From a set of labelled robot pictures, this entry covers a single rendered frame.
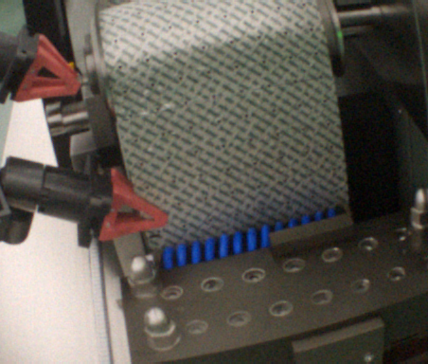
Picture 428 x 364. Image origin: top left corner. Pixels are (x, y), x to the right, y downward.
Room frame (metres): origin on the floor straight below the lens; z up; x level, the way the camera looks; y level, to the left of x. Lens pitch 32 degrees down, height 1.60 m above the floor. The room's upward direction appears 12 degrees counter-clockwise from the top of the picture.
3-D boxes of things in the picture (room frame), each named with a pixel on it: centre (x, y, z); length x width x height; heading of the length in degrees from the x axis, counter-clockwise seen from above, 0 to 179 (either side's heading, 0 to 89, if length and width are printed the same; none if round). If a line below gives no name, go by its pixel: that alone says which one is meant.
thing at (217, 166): (0.81, -0.03, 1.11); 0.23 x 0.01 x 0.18; 92
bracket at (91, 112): (0.90, 0.13, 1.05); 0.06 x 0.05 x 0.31; 92
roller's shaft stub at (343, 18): (0.87, -0.20, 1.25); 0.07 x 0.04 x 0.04; 92
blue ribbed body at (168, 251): (0.79, -0.03, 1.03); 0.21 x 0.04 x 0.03; 92
